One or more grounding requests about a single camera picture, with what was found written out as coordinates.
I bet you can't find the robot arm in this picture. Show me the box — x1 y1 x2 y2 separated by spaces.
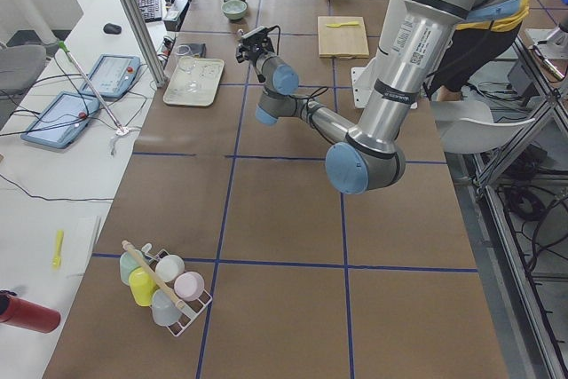
235 0 521 194

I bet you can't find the teach pendant tablet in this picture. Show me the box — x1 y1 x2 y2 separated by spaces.
20 91 100 149
88 54 141 99

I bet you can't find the cream plastic tray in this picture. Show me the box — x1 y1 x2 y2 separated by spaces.
162 59 225 107

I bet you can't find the yellow-green plastic cup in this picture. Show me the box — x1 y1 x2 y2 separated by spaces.
128 267 156 307

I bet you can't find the teach pendant tablet far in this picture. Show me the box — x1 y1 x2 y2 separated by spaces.
88 54 141 99

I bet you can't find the black computer mouse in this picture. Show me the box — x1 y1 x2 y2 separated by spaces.
103 23 122 36

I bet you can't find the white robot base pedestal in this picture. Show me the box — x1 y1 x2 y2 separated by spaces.
351 63 384 109

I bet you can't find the mint green plastic cup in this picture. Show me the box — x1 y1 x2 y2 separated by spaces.
119 251 140 286

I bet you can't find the dark grey folded cloth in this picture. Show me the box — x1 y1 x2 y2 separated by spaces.
183 43 207 58

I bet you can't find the white chair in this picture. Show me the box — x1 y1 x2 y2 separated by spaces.
430 100 535 154

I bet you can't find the aluminium frame post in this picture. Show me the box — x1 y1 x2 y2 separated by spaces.
120 0 167 88

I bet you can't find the white plastic cup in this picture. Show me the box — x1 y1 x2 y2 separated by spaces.
155 255 185 283

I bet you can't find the person in yellow shirt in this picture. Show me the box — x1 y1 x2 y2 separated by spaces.
426 0 530 102

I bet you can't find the white wire cup rack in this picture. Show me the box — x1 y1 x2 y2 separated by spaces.
141 243 212 336

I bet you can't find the red water bottle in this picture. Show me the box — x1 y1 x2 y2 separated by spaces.
1 292 61 334

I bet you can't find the teach pendant tablet near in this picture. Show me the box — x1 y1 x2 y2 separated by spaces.
20 91 100 149

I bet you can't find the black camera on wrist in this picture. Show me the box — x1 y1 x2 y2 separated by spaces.
240 26 272 46

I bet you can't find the pink plastic cup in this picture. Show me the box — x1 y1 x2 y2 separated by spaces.
174 272 205 301

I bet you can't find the black keyboard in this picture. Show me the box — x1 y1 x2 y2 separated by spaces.
137 0 162 22

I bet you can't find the bamboo cutting board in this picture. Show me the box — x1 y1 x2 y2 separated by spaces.
317 16 369 59

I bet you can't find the pale grey plastic cup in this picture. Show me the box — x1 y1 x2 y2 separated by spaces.
151 289 181 327

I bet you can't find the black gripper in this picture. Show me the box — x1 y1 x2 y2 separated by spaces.
235 39 276 82

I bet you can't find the green bowl with ice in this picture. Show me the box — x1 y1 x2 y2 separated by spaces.
221 0 248 21

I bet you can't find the clear wine glass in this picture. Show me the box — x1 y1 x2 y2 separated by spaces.
176 44 200 93

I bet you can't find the wooden rack handle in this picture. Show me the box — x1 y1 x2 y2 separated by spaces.
122 240 185 311

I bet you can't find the yellow plastic spoon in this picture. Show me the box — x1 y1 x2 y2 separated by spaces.
51 229 65 269

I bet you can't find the yellow plastic knife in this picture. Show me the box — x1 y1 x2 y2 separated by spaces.
326 20 360 28

